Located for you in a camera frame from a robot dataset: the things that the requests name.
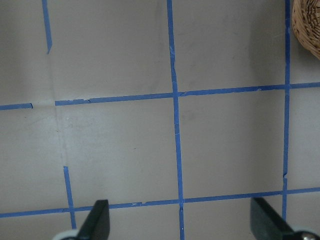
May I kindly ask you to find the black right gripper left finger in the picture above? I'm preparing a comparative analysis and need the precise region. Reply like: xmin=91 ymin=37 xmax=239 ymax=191
xmin=76 ymin=199 xmax=110 ymax=240

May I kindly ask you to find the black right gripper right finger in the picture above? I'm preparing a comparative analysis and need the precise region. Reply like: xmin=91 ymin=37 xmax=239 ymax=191
xmin=250 ymin=197 xmax=298 ymax=240

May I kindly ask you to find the woven wicker basket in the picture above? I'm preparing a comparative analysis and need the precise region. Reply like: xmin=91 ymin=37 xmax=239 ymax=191
xmin=291 ymin=0 xmax=320 ymax=60

